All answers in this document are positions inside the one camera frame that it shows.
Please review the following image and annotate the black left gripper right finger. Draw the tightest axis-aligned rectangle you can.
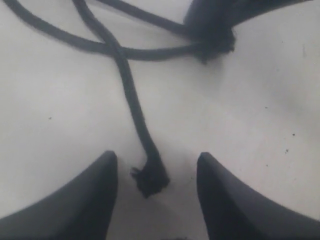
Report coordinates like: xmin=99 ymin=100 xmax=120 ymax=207
xmin=196 ymin=152 xmax=320 ymax=240

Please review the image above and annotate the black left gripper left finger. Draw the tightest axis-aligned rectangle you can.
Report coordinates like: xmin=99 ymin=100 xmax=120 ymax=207
xmin=0 ymin=151 xmax=118 ymax=240

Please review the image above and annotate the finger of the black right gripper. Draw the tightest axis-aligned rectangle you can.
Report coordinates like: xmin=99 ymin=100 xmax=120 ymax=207
xmin=183 ymin=0 xmax=305 ymax=42

